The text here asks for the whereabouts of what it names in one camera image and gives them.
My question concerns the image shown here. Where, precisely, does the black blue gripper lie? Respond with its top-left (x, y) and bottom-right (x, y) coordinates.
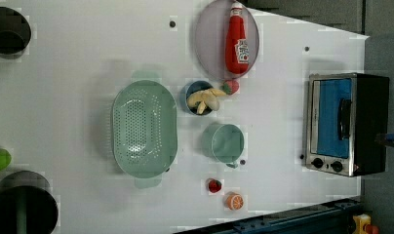
top-left (375, 133), bottom-right (394, 147)

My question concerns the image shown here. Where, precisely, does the silver black toaster oven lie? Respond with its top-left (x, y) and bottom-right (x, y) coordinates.
top-left (305, 73), bottom-right (389, 177)

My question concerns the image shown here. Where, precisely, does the yellow red emergency button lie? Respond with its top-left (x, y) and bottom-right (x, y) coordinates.
top-left (352, 214), bottom-right (379, 234)

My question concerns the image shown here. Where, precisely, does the green mug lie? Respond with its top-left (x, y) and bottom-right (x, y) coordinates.
top-left (201, 123), bottom-right (245, 169)

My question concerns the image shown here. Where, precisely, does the toy orange half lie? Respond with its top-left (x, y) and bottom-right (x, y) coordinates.
top-left (226, 193), bottom-right (244, 211)

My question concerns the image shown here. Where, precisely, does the red ketchup bottle toy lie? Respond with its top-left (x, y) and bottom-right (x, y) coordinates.
top-left (224, 1), bottom-right (250, 74)

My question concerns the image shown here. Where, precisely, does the red toy strawberry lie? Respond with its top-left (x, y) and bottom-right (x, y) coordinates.
top-left (208, 178), bottom-right (222, 193)

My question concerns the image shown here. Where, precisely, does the peeled toy banana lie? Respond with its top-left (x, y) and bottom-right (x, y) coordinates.
top-left (186, 88), bottom-right (227, 115)

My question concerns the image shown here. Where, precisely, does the blue bowl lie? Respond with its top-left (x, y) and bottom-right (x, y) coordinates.
top-left (179, 81), bottom-right (212, 116)

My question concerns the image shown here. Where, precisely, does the grey round plate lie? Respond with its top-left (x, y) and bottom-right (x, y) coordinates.
top-left (193, 0), bottom-right (259, 80)

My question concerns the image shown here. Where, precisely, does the green plastic colander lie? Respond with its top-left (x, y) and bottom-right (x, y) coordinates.
top-left (111, 70), bottom-right (177, 189)

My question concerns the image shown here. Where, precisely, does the black round base lower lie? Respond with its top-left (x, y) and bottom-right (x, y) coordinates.
top-left (0, 171), bottom-right (59, 234)

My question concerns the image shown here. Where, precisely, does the black round base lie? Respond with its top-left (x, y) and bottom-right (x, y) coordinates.
top-left (0, 171), bottom-right (59, 234)
top-left (0, 7), bottom-right (32, 55)

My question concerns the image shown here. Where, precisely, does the black round base upper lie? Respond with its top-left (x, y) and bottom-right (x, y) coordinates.
top-left (0, 7), bottom-right (32, 55)

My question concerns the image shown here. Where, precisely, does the blue metal table frame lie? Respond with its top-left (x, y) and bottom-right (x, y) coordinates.
top-left (177, 199), bottom-right (363, 234)

